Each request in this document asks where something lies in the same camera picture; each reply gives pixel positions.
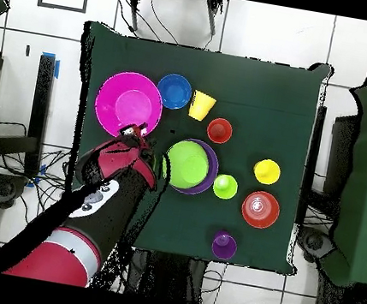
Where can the blue tape strip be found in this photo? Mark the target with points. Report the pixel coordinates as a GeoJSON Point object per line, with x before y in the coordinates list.
{"type": "Point", "coordinates": [57, 70]}

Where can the orange cup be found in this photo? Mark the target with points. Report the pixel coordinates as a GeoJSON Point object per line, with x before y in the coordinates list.
{"type": "Point", "coordinates": [219, 130]}

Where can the orange bowl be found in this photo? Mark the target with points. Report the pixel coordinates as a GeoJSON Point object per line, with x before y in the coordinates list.
{"type": "Point", "coordinates": [269, 211]}

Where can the yellow ribbed cup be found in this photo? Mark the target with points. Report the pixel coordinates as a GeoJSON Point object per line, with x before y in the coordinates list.
{"type": "Point", "coordinates": [200, 106]}

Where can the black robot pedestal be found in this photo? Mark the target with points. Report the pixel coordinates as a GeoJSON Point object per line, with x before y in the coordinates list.
{"type": "Point", "coordinates": [166, 277]}

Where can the purple cup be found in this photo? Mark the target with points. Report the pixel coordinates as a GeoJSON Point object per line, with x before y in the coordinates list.
{"type": "Point", "coordinates": [224, 247]}

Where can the green cup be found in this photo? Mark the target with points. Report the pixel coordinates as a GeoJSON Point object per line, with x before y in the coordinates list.
{"type": "Point", "coordinates": [225, 187]}

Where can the tall yellow cup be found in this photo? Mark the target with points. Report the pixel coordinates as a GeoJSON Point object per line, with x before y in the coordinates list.
{"type": "Point", "coordinates": [267, 171]}

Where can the dark green tablecloth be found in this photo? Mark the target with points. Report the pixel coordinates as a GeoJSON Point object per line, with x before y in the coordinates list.
{"type": "Point", "coordinates": [265, 96]}

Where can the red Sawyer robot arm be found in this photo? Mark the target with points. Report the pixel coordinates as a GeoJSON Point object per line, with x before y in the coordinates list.
{"type": "Point", "coordinates": [100, 211]}

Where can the pink bowl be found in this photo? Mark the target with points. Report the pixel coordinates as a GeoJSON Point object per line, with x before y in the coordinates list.
{"type": "Point", "coordinates": [126, 100]}

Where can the purple bowl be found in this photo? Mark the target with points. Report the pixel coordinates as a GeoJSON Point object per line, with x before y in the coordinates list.
{"type": "Point", "coordinates": [213, 172]}

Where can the blue bowl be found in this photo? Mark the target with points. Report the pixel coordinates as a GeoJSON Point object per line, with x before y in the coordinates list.
{"type": "Point", "coordinates": [174, 91]}

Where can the black metal stand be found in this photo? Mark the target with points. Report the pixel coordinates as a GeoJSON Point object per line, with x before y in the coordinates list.
{"type": "Point", "coordinates": [42, 100]}

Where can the green bowl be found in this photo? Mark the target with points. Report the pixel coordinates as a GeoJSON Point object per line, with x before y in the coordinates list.
{"type": "Point", "coordinates": [188, 165]}

